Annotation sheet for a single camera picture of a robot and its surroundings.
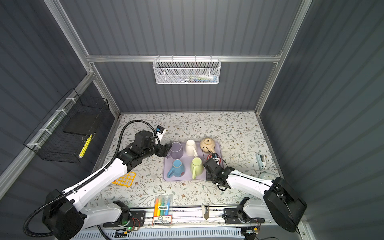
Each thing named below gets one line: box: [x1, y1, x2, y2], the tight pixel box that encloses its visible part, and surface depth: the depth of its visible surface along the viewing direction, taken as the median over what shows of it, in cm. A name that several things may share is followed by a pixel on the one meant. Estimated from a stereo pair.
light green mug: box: [190, 157, 204, 180], surface depth 84 cm
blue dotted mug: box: [166, 159, 186, 178], surface depth 84 cm
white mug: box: [185, 139, 198, 158], surface depth 93 cm
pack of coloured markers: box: [152, 194, 173, 226], surface depth 77 cm
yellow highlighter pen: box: [78, 134, 93, 159], surface depth 69 cm
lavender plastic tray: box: [163, 137, 224, 182], surface depth 91 cm
